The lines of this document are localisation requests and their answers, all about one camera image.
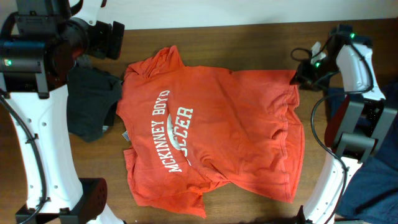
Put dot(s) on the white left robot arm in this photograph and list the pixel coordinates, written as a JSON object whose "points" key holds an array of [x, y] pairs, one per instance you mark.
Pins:
{"points": [[40, 43]]}

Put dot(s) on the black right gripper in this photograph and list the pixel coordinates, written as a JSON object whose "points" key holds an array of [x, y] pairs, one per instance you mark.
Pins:
{"points": [[303, 78]]}

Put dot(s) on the orange printed t-shirt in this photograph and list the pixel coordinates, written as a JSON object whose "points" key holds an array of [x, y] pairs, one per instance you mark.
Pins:
{"points": [[194, 129]]}

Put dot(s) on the navy blue garment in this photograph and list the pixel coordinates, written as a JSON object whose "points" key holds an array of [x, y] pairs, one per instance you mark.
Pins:
{"points": [[371, 195]]}

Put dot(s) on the black folded garment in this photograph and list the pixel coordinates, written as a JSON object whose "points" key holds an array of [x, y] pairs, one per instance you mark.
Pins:
{"points": [[93, 95]]}

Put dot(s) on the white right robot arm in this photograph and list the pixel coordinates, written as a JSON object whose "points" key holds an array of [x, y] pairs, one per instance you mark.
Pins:
{"points": [[358, 128]]}

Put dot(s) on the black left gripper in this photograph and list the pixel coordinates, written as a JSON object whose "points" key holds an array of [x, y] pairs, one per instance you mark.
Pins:
{"points": [[109, 40]]}

